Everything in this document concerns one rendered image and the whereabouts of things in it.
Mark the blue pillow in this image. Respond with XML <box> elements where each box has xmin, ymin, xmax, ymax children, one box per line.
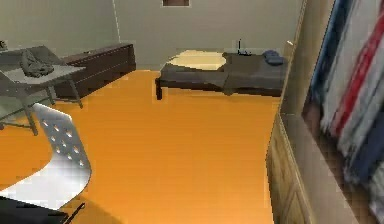
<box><xmin>261</xmin><ymin>49</ymin><xmax>286</xmax><ymax>66</ymax></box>

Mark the grey desk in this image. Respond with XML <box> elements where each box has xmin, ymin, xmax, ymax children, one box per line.
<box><xmin>0</xmin><ymin>45</ymin><xmax>87</xmax><ymax>137</ymax></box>

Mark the light wooden wardrobe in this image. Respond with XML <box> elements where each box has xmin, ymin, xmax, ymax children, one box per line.
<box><xmin>265</xmin><ymin>0</ymin><xmax>384</xmax><ymax>224</ymax></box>

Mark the dark brown low dresser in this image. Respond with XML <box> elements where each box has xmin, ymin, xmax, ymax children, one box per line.
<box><xmin>54</xmin><ymin>42</ymin><xmax>137</xmax><ymax>100</ymax></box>

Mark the dark grey bed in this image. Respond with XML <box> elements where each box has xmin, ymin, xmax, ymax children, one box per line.
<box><xmin>154</xmin><ymin>49</ymin><xmax>290</xmax><ymax>101</ymax></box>

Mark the grey crumpled cloth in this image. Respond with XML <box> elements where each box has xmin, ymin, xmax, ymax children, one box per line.
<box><xmin>19</xmin><ymin>49</ymin><xmax>55</xmax><ymax>79</ymax></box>

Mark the framed wall picture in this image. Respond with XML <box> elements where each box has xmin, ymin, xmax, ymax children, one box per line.
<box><xmin>161</xmin><ymin>0</ymin><xmax>191</xmax><ymax>8</ymax></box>

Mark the white perforated chair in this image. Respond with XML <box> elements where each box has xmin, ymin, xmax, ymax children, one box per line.
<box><xmin>0</xmin><ymin>102</ymin><xmax>93</xmax><ymax>224</ymax></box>

